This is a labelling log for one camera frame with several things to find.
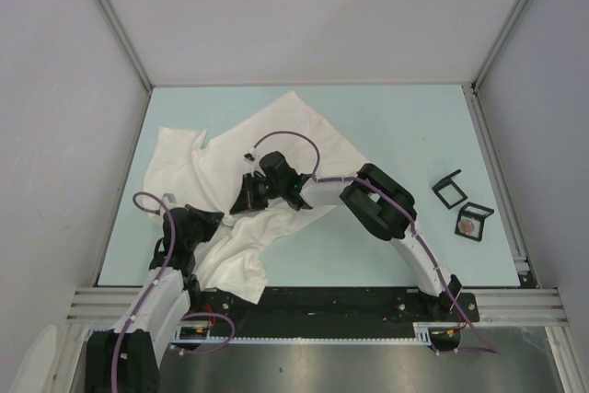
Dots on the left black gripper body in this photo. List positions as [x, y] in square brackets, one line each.
[190, 241]

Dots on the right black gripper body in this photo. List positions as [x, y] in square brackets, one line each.
[275, 190]

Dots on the white t-shirt garment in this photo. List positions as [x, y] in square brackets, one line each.
[206, 174]

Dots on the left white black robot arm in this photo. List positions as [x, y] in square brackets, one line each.
[127, 357]

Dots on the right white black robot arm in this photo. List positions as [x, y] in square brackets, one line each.
[381, 205]

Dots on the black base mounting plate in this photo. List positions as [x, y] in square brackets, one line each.
[332, 313]

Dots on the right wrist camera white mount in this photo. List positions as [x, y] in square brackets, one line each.
[252, 160]

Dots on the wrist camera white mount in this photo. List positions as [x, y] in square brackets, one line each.
[252, 160]
[169, 200]

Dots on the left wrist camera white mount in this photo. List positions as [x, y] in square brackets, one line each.
[169, 200]

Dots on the upper black square frame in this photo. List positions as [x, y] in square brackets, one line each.
[448, 192]

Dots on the black square frame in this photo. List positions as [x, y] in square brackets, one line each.
[478, 214]
[448, 192]

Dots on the lower black square frame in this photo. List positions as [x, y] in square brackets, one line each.
[478, 214]

